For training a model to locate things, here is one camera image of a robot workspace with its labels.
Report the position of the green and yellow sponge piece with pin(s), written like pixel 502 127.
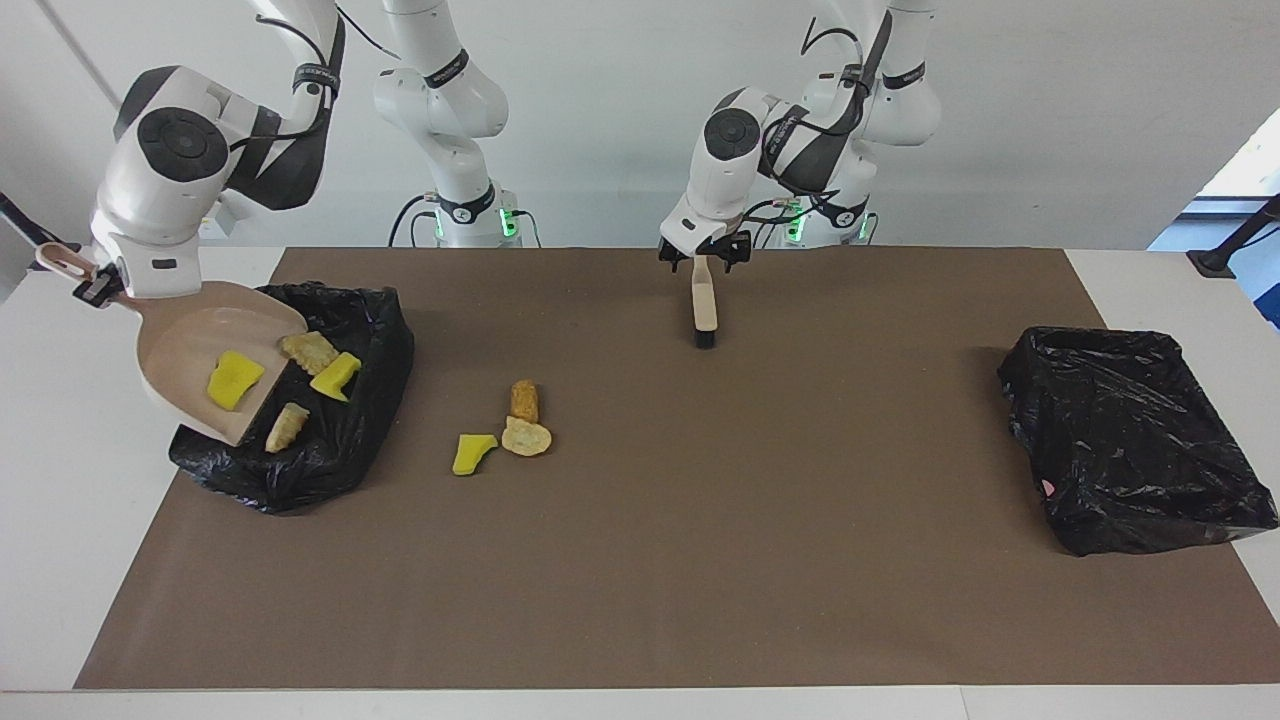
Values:
pixel 336 375

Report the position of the black clamp stand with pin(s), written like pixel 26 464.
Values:
pixel 1215 263
pixel 20 215

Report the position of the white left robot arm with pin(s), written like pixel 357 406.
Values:
pixel 720 180

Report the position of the yellow curved sponge wedge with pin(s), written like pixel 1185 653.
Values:
pixel 470 455

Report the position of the black bagged bin pink spot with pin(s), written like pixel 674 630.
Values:
pixel 1130 440

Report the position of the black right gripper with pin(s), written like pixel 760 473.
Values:
pixel 115 282

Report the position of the pale beige foam chunk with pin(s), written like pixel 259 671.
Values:
pixel 308 352
pixel 287 428

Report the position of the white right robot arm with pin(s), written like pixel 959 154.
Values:
pixel 170 200

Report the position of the brown table mat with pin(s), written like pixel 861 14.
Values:
pixel 640 620

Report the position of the white wall socket box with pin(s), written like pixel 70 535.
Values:
pixel 226 225

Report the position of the tan foam chunk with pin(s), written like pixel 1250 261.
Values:
pixel 525 437

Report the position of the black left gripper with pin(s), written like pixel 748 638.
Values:
pixel 720 244

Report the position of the orange-brown foam cylinder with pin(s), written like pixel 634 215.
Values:
pixel 524 400

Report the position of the beige hand brush black bristles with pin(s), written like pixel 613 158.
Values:
pixel 705 300

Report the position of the beige plastic dustpan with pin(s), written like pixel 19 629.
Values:
pixel 190 350

